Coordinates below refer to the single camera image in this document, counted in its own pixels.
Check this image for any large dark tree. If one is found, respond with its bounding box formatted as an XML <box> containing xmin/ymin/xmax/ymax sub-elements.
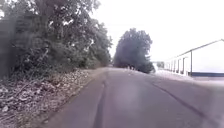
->
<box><xmin>112</xmin><ymin>27</ymin><xmax>156</xmax><ymax>75</ymax></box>

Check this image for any grey asphalt road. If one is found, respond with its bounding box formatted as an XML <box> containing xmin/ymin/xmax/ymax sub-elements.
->
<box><xmin>36</xmin><ymin>66</ymin><xmax>224</xmax><ymax>128</ymax></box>

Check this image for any pale paved yard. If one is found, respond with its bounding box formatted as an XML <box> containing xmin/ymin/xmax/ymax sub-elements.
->
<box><xmin>153</xmin><ymin>68</ymin><xmax>224</xmax><ymax>83</ymax></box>

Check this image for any row of trees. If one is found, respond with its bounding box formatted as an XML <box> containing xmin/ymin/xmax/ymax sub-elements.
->
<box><xmin>0</xmin><ymin>0</ymin><xmax>114</xmax><ymax>81</ymax></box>

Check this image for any leaf-strewn dirt verge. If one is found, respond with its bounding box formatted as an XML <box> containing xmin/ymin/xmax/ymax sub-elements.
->
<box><xmin>0</xmin><ymin>68</ymin><xmax>98</xmax><ymax>128</ymax></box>

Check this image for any white building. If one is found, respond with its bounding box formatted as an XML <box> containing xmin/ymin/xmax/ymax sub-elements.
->
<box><xmin>163</xmin><ymin>38</ymin><xmax>224</xmax><ymax>78</ymax></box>

